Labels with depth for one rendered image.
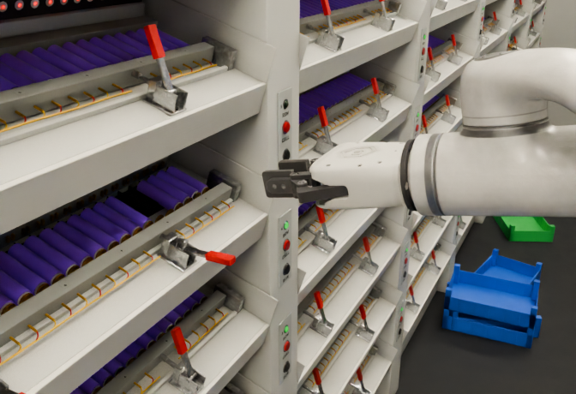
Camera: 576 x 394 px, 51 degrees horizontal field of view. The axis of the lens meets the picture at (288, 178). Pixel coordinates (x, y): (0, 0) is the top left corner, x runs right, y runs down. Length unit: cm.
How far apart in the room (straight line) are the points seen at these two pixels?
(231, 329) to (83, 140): 45
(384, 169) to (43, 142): 32
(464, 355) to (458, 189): 162
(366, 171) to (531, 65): 18
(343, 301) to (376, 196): 76
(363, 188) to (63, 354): 33
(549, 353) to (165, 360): 165
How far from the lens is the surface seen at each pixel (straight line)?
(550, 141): 58
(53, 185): 55
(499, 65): 56
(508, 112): 56
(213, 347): 90
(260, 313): 96
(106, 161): 58
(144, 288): 70
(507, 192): 57
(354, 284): 141
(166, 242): 73
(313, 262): 111
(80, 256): 70
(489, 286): 239
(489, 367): 215
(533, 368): 219
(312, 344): 122
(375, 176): 60
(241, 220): 83
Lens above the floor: 130
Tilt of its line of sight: 22 degrees down
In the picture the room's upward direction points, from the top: straight up
